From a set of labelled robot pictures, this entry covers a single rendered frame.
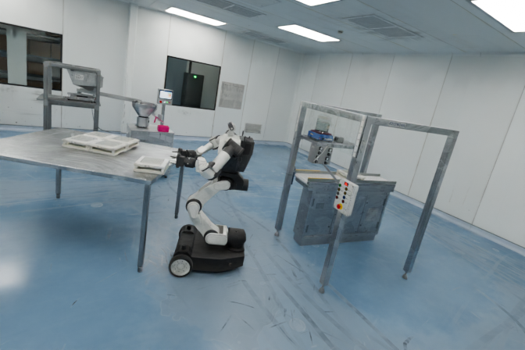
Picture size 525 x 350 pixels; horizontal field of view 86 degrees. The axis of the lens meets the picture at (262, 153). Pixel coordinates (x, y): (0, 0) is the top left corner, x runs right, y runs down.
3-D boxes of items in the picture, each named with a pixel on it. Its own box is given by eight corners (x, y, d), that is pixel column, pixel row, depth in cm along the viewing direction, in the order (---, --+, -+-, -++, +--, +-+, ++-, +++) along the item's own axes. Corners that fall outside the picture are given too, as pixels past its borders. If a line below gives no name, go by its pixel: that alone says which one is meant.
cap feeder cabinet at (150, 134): (127, 179, 429) (131, 130, 412) (123, 167, 475) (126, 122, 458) (169, 178, 463) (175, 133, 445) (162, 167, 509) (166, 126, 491)
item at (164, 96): (155, 126, 464) (158, 88, 450) (154, 126, 472) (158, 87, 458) (169, 128, 476) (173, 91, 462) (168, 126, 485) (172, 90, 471)
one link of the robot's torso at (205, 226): (222, 231, 282) (199, 191, 269) (221, 242, 263) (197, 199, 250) (208, 237, 282) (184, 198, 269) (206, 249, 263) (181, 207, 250)
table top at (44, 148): (-44, 151, 218) (-45, 147, 217) (58, 130, 325) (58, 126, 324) (151, 185, 222) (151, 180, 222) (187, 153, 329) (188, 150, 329)
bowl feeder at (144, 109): (131, 128, 426) (133, 103, 417) (128, 123, 455) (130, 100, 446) (165, 130, 452) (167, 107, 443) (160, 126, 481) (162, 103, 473)
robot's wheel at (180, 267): (197, 266, 250) (183, 249, 245) (197, 269, 245) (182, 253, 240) (179, 277, 251) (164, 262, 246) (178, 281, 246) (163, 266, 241)
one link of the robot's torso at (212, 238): (226, 236, 284) (228, 223, 281) (226, 247, 265) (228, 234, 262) (205, 233, 281) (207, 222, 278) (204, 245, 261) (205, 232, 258)
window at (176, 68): (162, 104, 696) (167, 55, 669) (162, 104, 697) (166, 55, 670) (215, 110, 770) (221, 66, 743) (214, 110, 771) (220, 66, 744)
